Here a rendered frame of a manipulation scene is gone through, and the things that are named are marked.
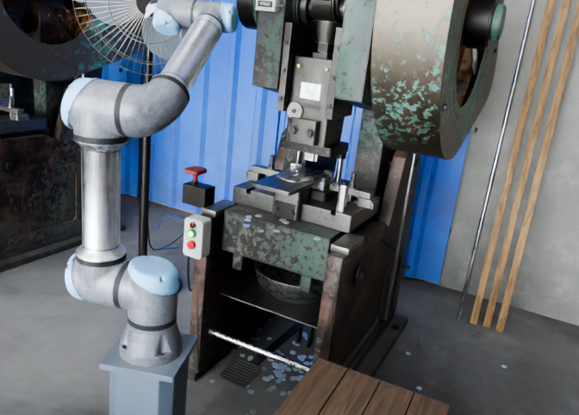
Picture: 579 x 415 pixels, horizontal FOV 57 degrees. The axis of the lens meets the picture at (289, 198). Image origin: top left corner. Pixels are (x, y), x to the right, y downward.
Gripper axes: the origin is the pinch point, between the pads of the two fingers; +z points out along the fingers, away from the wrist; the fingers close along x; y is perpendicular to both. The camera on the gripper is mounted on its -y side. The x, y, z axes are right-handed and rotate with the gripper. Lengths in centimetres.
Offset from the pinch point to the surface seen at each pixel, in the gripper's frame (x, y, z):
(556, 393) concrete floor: 194, 51, 6
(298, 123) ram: 51, 11, -7
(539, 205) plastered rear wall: 189, -35, 41
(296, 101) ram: 47.8, 4.4, -5.8
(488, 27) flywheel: 79, -21, -53
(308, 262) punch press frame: 73, 51, -6
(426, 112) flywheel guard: 70, 12, -55
